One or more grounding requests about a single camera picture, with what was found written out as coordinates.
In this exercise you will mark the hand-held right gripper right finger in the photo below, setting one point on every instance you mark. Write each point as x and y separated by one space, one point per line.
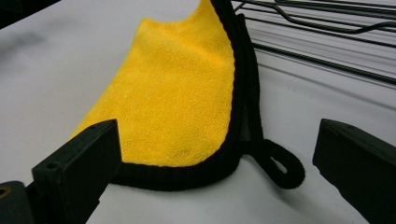
361 168

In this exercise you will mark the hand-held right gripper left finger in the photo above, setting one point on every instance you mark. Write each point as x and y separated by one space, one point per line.
77 174

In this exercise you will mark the yellow cloth with black trim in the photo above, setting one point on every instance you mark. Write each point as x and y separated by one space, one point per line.
174 93

